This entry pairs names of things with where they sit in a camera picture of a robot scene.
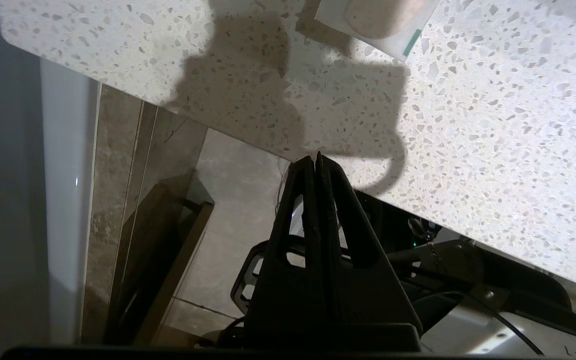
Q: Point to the white ceramic bathroom fixture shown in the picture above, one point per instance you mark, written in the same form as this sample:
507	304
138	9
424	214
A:
68	200

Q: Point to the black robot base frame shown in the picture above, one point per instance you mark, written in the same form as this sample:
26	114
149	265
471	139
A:
468	270

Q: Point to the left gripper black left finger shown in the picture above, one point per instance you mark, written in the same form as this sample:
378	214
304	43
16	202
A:
288	300

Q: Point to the green-label toothbrush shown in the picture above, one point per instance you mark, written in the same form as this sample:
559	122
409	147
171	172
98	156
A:
378	20

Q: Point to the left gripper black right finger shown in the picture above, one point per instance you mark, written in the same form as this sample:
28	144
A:
368	300

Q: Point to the dark brown wooden board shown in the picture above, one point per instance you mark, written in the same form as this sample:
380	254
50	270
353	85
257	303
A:
158	260

